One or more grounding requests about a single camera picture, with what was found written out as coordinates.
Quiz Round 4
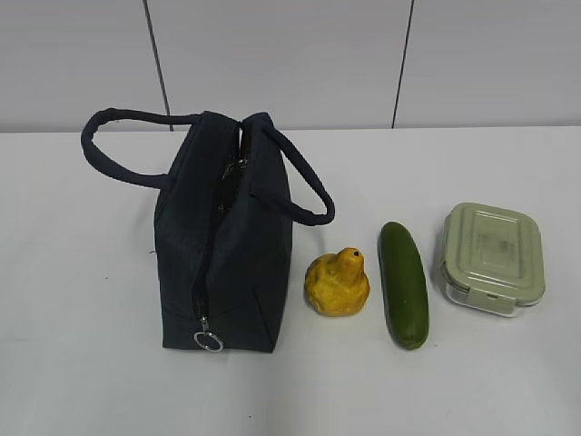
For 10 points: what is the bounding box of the yellow pear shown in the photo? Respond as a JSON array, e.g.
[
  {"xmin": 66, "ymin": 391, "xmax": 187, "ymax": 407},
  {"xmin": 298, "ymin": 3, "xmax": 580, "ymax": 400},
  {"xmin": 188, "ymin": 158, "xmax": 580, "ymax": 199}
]
[{"xmin": 304, "ymin": 247, "xmax": 370, "ymax": 317}]

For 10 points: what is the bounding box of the green lidded glass container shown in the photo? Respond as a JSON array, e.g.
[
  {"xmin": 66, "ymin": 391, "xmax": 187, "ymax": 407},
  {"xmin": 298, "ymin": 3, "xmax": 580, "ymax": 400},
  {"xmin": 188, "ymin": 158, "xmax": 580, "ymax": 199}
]
[{"xmin": 439, "ymin": 203, "xmax": 546, "ymax": 317}]

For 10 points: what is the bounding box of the dark blue lunch bag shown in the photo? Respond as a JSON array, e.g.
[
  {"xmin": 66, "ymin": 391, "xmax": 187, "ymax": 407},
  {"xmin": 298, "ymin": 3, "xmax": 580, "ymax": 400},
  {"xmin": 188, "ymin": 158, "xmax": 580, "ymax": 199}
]
[{"xmin": 81, "ymin": 108, "xmax": 335, "ymax": 352}]

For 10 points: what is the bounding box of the green cucumber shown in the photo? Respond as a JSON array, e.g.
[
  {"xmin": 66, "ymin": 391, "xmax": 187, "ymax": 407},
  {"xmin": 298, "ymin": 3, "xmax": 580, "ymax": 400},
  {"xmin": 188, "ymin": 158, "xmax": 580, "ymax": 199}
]
[{"xmin": 379, "ymin": 222, "xmax": 429, "ymax": 351}]

